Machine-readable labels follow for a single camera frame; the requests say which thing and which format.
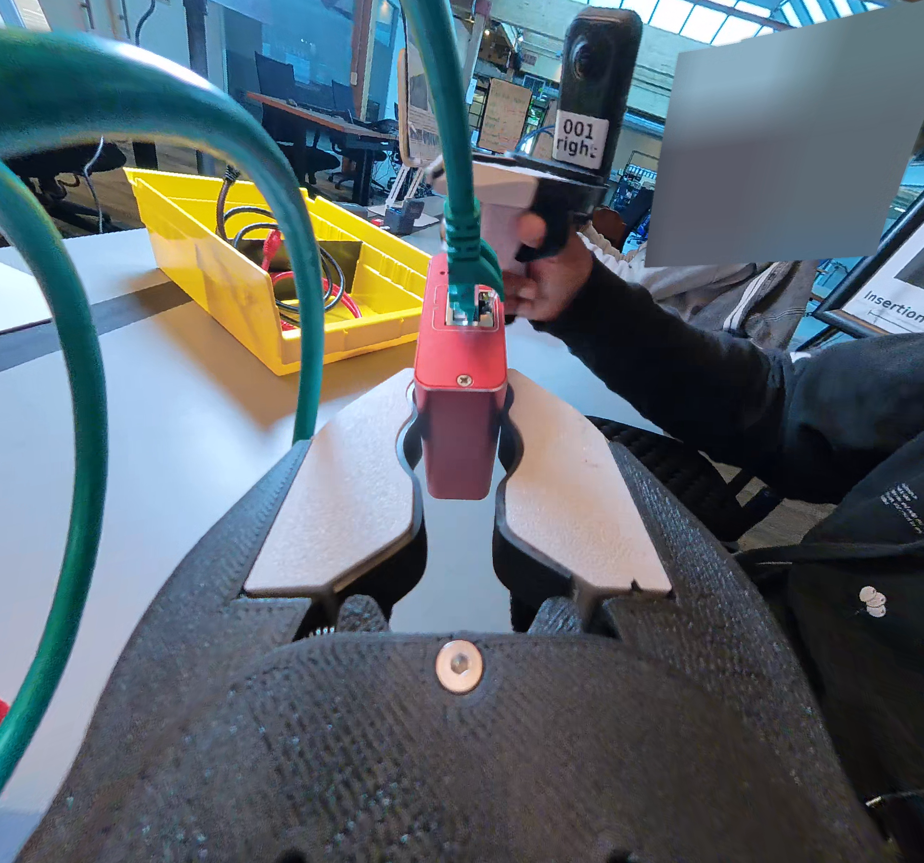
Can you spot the red ethernet splitter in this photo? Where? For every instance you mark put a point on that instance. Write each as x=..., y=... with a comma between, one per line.
x=458, y=430

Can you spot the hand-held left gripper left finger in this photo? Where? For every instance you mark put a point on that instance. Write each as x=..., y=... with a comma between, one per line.
x=346, y=502

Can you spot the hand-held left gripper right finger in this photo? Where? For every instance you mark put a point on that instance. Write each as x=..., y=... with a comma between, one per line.
x=577, y=509

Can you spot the black office chair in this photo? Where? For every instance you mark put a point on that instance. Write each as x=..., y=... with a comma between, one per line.
x=58, y=170

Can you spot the wooden background desk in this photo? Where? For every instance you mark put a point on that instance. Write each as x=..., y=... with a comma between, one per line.
x=310, y=120

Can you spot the framed black white poster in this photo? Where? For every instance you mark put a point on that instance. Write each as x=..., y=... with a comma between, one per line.
x=888, y=286

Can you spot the person's right forearm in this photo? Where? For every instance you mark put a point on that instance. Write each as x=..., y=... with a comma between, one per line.
x=686, y=372

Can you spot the small black desk device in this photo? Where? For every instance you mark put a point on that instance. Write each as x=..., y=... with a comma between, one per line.
x=404, y=215

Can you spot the dark steel column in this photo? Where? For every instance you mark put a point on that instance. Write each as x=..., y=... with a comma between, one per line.
x=196, y=69

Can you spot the brown notice board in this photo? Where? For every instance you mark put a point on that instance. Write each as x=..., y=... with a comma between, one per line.
x=505, y=116

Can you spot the yellow plastic bin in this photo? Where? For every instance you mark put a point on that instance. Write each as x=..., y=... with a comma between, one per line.
x=216, y=278

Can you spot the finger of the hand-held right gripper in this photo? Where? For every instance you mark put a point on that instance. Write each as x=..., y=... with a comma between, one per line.
x=505, y=185

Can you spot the instruction sheet stand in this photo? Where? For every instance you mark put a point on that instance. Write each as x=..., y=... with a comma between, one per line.
x=419, y=105

